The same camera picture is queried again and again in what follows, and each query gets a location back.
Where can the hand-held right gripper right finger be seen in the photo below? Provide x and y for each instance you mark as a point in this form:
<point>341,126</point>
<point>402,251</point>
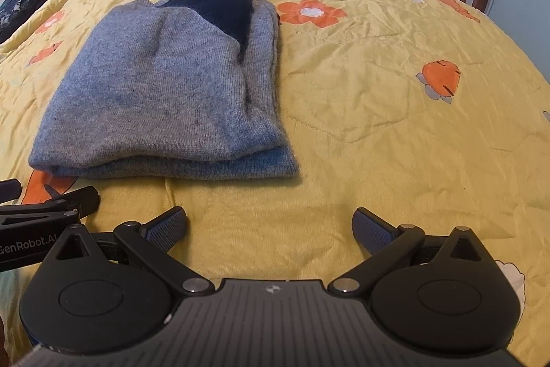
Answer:
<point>371,230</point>

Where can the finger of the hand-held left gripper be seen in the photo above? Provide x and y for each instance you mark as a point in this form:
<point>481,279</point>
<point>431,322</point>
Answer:
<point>9,190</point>
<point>81,197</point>

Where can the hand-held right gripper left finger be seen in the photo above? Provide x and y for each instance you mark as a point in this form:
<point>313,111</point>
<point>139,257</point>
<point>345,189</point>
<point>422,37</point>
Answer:
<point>168,228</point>

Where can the grey sweater with navy sleeves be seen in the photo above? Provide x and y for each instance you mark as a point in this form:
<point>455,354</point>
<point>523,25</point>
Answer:
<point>150,83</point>

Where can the yellow floral quilt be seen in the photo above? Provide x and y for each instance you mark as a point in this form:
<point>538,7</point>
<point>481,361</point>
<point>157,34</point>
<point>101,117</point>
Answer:
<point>386,135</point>

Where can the dark floral cloth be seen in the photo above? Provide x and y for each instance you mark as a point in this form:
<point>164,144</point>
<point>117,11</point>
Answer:
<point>19,6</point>

